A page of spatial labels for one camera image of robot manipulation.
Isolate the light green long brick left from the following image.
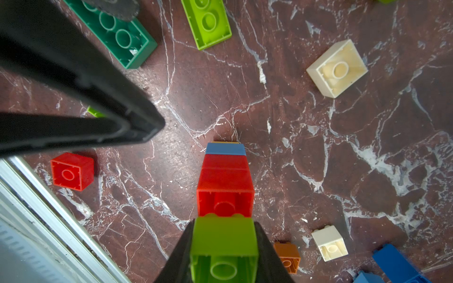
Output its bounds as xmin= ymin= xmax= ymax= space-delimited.
xmin=181 ymin=0 xmax=232 ymax=50

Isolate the small light green brick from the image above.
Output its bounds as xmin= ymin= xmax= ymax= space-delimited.
xmin=190 ymin=213 xmax=259 ymax=283

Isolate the dark green long brick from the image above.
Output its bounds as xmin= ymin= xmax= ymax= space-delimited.
xmin=65 ymin=1 xmax=158 ymax=69

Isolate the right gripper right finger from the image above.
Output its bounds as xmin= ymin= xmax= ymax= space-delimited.
xmin=254 ymin=221 xmax=294 ymax=283

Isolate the small cream brick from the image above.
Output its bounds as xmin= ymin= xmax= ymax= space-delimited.
xmin=311 ymin=225 xmax=349 ymax=262

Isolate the cream square brick large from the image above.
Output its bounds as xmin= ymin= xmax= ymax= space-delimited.
xmin=307 ymin=40 xmax=368 ymax=99

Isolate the yellow square brick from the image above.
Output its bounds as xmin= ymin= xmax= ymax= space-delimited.
xmin=212 ymin=141 xmax=240 ymax=144

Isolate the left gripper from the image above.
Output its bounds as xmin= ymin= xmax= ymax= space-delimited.
xmin=1 ymin=0 xmax=165 ymax=143

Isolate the light green square brick front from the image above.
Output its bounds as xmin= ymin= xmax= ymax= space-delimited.
xmin=87 ymin=106 xmax=105 ymax=118

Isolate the light green long brick far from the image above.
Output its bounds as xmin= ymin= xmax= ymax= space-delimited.
xmin=376 ymin=0 xmax=397 ymax=4

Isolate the light green long brick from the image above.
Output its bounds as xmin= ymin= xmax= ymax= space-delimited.
xmin=376 ymin=0 xmax=397 ymax=4
xmin=181 ymin=0 xmax=232 ymax=50

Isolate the blue long brick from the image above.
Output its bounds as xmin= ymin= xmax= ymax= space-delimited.
xmin=205 ymin=143 xmax=246 ymax=156

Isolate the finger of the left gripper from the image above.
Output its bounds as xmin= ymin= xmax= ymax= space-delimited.
xmin=1 ymin=113 xmax=129 ymax=158

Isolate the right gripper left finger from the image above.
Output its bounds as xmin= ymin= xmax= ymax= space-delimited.
xmin=154 ymin=220 xmax=195 ymax=283

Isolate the blue brick near toolbox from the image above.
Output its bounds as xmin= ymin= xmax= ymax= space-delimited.
xmin=353 ymin=271 xmax=384 ymax=283

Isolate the small red brick front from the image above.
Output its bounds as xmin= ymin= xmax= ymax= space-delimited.
xmin=50 ymin=152 xmax=94 ymax=192

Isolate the dark blue square brick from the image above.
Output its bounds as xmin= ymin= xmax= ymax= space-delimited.
xmin=372 ymin=244 xmax=430 ymax=283

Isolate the small orange brick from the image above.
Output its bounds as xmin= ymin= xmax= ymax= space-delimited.
xmin=274 ymin=242 xmax=301 ymax=274

